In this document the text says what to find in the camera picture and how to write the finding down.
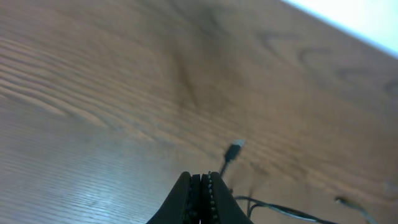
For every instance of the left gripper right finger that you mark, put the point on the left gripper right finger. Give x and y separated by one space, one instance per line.
217 205

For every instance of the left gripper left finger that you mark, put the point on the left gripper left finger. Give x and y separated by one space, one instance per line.
182 205

